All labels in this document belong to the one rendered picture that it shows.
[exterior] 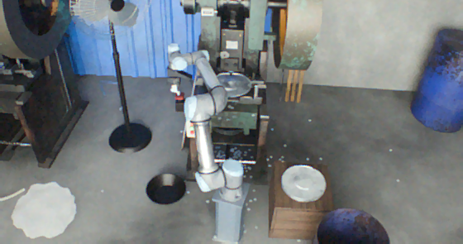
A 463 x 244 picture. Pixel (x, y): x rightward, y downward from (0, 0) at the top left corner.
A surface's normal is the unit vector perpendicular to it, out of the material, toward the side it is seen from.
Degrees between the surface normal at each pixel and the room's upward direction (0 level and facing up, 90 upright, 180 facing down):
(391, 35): 90
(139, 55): 90
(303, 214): 90
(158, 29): 90
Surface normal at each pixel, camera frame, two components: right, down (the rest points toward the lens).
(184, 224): 0.04, -0.79
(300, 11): -0.02, 0.37
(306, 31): -0.04, 0.59
